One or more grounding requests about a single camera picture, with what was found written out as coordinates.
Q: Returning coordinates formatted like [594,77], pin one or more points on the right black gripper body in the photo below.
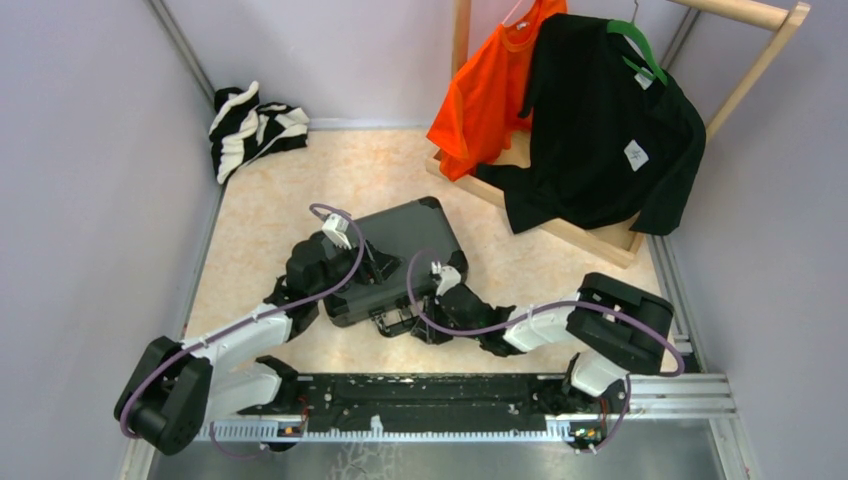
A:
[469,330]

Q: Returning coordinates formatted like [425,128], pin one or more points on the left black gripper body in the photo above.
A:
[341,268]

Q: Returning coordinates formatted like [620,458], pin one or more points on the black poker set case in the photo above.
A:
[393,280]

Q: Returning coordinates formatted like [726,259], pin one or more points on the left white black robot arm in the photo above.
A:
[178,387]

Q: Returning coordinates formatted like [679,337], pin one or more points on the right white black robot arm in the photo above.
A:
[624,328]

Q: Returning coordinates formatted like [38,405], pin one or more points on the black white striped cloth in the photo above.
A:
[245,129]

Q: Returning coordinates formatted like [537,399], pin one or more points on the orange t-shirt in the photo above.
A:
[480,111]

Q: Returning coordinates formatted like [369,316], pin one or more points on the black t-shirt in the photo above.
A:
[609,141]

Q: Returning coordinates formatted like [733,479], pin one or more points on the pink clothes hanger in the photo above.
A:
[512,12]

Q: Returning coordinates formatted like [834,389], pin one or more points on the green clothes hanger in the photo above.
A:
[630,31]

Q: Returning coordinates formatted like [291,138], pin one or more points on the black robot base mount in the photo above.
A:
[430,403]

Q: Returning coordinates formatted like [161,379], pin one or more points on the aluminium frame rail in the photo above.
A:
[681,427]

